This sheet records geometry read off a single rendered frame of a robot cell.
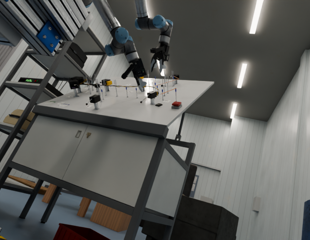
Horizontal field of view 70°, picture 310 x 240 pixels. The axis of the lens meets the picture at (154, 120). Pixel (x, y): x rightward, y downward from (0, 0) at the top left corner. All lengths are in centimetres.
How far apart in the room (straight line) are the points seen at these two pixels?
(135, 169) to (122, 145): 19
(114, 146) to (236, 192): 814
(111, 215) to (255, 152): 737
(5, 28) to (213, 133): 1006
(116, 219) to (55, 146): 190
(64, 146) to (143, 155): 61
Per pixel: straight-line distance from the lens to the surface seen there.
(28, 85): 227
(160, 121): 131
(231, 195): 925
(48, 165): 168
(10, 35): 102
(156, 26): 155
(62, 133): 172
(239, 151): 968
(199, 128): 1073
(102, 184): 136
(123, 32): 134
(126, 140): 137
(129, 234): 123
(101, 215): 343
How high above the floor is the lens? 43
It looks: 21 degrees up
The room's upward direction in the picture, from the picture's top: 20 degrees clockwise
